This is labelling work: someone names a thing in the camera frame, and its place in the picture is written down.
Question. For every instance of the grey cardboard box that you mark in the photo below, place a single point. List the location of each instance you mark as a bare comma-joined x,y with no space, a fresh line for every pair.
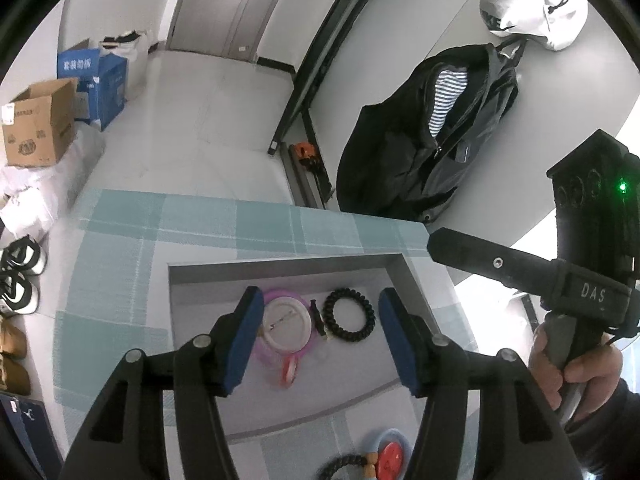
340,390

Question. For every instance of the navy shoe box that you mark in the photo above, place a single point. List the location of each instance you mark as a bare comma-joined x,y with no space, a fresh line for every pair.
25,425

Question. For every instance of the grey door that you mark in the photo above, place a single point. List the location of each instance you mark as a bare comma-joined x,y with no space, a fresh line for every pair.
225,10

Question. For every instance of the clear plastic bag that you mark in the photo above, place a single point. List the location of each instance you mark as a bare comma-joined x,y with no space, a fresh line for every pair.
75,160

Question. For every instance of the person's right forearm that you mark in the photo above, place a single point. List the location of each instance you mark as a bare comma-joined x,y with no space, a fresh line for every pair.
610,430

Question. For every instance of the blue cardboard box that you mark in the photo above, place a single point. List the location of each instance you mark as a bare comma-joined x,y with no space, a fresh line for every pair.
110,90

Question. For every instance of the brown shoe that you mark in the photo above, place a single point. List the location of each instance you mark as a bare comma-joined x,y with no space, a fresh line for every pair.
12,337
12,375

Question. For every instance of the blue bangle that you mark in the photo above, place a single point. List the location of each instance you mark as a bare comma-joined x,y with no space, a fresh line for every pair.
372,439

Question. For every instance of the person's right hand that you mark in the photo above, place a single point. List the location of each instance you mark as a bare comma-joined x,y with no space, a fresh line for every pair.
605,365

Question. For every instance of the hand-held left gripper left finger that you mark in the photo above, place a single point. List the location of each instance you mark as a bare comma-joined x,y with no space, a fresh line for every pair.
245,345

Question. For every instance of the black backpack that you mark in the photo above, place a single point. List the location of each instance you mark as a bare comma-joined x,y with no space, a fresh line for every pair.
390,170

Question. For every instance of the brown cardboard box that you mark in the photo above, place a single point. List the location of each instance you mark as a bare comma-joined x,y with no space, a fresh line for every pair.
35,135

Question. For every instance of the white storage bag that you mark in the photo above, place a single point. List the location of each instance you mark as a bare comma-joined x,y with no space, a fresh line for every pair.
135,70

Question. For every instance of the blue striped cloth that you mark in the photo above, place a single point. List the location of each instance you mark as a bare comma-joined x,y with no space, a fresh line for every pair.
445,100

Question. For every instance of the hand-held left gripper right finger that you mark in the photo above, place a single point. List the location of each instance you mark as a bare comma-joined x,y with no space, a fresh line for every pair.
400,340

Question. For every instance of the white round badge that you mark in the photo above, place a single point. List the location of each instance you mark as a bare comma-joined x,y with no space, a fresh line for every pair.
285,325

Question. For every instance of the white plastic bag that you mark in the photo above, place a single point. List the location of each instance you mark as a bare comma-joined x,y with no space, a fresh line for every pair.
25,210

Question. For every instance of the small red round charm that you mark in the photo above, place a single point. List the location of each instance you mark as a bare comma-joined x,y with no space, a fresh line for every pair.
289,372

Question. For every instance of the teal plaid tablecloth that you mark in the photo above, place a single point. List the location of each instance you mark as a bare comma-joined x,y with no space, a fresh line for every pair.
125,270

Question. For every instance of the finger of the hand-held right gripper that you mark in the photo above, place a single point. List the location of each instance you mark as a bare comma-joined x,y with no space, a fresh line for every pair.
480,260

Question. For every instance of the red round badge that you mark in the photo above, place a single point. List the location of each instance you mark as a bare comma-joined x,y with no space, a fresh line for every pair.
390,462

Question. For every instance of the orange and black tool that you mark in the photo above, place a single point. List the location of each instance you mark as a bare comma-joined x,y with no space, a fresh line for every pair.
306,152

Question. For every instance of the black cloth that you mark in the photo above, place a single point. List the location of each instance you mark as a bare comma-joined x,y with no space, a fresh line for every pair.
122,37

